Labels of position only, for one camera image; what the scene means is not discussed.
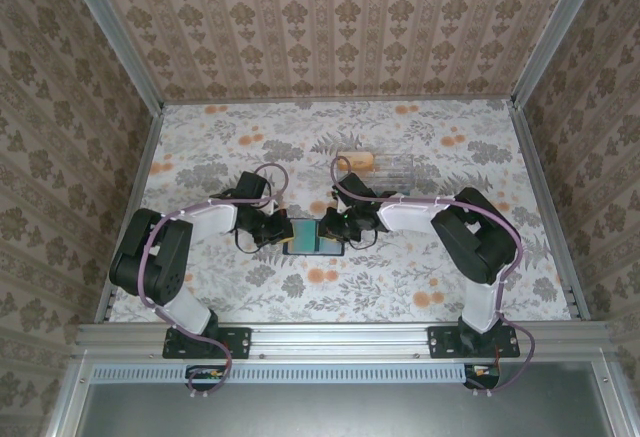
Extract clear acrylic card stand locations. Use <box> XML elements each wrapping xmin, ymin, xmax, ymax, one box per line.
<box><xmin>335</xmin><ymin>150</ymin><xmax>415</xmax><ymax>197</ymax></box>

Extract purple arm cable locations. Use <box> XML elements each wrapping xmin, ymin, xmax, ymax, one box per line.
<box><xmin>137</xmin><ymin>162</ymin><xmax>291</xmax><ymax>402</ymax></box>
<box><xmin>330</xmin><ymin>155</ymin><xmax>540</xmax><ymax>399</ymax></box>

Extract aluminium table side rail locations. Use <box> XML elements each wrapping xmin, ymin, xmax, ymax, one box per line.
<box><xmin>102</xmin><ymin>104</ymin><xmax>167</xmax><ymax>326</ymax></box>
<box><xmin>509</xmin><ymin>99</ymin><xmax>590</xmax><ymax>326</ymax></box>

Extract black controller board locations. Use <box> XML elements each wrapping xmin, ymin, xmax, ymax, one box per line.
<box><xmin>185</xmin><ymin>364</ymin><xmax>227</xmax><ymax>391</ymax></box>
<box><xmin>463</xmin><ymin>362</ymin><xmax>502</xmax><ymax>391</ymax></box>

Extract aluminium frame post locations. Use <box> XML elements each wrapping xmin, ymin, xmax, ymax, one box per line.
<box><xmin>510</xmin><ymin>0</ymin><xmax>610</xmax><ymax>111</ymax></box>
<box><xmin>55</xmin><ymin>0</ymin><xmax>167</xmax><ymax>112</ymax></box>

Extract long aluminium mounting rail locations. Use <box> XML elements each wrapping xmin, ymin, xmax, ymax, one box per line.
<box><xmin>74</xmin><ymin>320</ymin><xmax>612</xmax><ymax>364</ymax></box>

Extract white slotted cable duct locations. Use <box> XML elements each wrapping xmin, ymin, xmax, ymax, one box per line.
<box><xmin>92</xmin><ymin>362</ymin><xmax>471</xmax><ymax>385</ymax></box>

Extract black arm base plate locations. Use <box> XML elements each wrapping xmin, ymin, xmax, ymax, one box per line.
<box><xmin>161</xmin><ymin>325</ymin><xmax>253</xmax><ymax>361</ymax></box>
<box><xmin>427</xmin><ymin>325</ymin><xmax>521</xmax><ymax>361</ymax></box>

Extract blue card holder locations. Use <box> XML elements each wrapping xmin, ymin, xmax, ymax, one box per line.
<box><xmin>281</xmin><ymin>216</ymin><xmax>347</xmax><ymax>258</ymax></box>

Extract grey metal panel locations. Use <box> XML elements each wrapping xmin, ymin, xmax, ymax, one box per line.
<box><xmin>47</xmin><ymin>356</ymin><xmax>624</xmax><ymax>437</ymax></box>

